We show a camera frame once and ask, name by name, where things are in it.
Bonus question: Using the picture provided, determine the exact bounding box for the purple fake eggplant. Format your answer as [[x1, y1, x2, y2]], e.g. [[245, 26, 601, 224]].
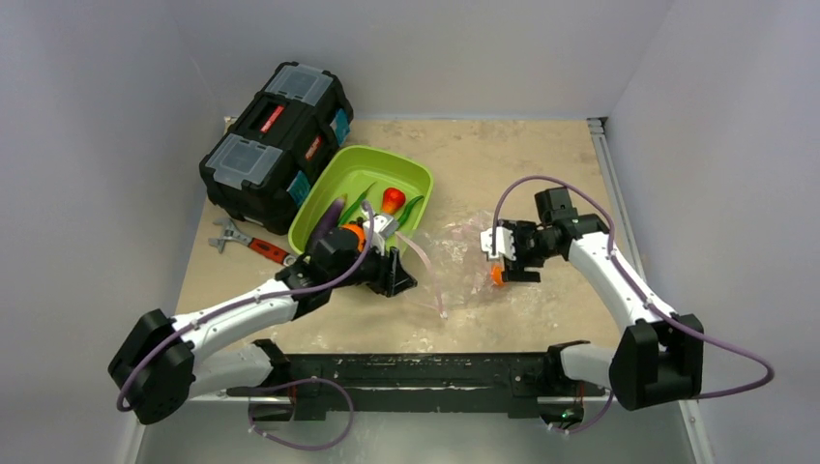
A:
[[307, 194, 347, 248]]

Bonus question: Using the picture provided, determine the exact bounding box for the lime green plastic tray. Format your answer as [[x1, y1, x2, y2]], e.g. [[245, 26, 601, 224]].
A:
[[288, 145, 434, 254]]

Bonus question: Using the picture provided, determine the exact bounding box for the black plastic toolbox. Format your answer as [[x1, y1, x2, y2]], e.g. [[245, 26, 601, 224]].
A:
[[198, 62, 354, 235]]

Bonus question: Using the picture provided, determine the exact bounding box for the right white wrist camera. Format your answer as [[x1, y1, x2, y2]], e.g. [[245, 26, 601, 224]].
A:
[[480, 226, 516, 261]]

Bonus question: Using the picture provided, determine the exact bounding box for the clear zip top bag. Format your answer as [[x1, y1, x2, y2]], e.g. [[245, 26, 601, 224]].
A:
[[397, 210, 507, 319]]

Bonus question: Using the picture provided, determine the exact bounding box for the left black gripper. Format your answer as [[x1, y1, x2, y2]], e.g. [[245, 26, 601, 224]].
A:
[[329, 236, 415, 297]]

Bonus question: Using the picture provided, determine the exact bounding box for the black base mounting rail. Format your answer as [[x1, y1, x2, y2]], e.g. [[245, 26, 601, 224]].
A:
[[227, 352, 603, 424]]

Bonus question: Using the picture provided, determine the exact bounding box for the red handled adjustable wrench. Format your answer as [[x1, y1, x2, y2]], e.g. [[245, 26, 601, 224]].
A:
[[208, 217, 297, 267]]

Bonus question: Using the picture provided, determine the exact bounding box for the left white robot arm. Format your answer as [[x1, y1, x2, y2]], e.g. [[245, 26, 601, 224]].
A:
[[107, 227, 418, 425]]

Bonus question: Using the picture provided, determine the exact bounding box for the orange fake orange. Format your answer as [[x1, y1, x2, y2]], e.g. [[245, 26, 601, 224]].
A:
[[341, 223, 366, 252]]

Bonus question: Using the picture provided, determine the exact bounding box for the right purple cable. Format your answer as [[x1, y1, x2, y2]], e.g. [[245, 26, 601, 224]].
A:
[[491, 176, 776, 437]]

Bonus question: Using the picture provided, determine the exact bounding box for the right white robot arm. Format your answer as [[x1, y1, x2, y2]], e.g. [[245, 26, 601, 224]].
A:
[[480, 188, 704, 411]]

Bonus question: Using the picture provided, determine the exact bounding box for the green fake chili pepper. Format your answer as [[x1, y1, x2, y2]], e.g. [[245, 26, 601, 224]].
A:
[[397, 195, 425, 226]]

